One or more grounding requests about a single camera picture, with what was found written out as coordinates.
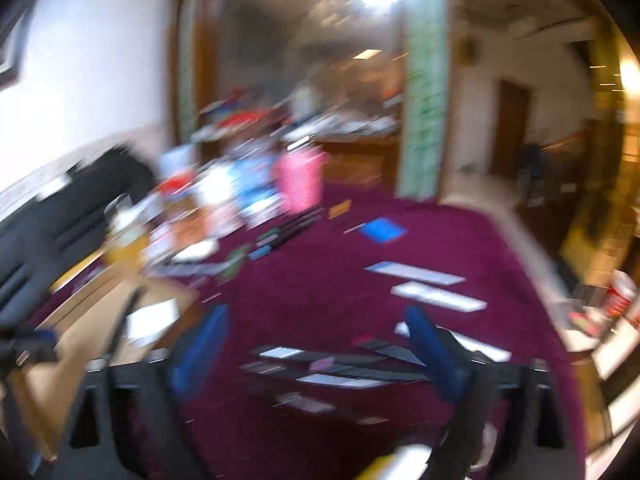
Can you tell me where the purple tablecloth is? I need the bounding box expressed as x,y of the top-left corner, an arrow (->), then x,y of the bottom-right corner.
30,195 -> 586,480

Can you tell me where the black marker blue cap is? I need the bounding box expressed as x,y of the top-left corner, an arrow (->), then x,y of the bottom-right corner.
270,207 -> 325,238

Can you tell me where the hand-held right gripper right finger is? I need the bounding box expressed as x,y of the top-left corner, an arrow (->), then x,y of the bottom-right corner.
404,306 -> 572,480

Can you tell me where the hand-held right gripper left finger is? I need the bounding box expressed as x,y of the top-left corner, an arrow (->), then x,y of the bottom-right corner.
55,304 -> 232,480

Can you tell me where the pink plastic container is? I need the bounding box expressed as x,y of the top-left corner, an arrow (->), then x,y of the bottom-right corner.
275,147 -> 328,216

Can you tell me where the green bamboo wall panel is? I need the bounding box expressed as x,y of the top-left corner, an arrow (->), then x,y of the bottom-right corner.
400,0 -> 448,201

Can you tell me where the wooden door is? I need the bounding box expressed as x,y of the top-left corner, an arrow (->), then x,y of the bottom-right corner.
492,80 -> 531,178

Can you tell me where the black bag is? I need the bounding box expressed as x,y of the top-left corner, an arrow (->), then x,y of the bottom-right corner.
0,147 -> 161,321

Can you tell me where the white marker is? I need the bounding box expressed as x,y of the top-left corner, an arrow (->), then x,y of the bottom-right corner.
395,321 -> 512,363
391,281 -> 487,312
365,261 -> 466,286

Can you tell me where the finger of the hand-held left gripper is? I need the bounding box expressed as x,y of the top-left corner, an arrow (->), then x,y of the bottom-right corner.
0,327 -> 58,366

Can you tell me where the wooden cabinet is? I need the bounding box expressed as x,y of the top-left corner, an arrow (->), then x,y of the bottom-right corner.
320,132 -> 401,191

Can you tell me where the white charger adapter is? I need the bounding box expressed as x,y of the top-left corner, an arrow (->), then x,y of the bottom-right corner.
125,299 -> 181,348

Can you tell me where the black marker pink cap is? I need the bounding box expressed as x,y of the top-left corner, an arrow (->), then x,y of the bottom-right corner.
300,352 -> 386,368

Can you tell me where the golden metal railing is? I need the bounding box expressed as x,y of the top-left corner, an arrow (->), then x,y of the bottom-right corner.
560,25 -> 631,281

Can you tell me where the red and white cup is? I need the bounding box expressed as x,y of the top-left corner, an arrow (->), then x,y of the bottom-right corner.
602,270 -> 638,318

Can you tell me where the cardboard box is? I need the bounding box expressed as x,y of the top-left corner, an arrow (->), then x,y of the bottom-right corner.
15,275 -> 201,461

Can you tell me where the black marker grey cap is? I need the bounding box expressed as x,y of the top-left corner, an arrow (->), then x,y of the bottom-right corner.
357,338 -> 426,366

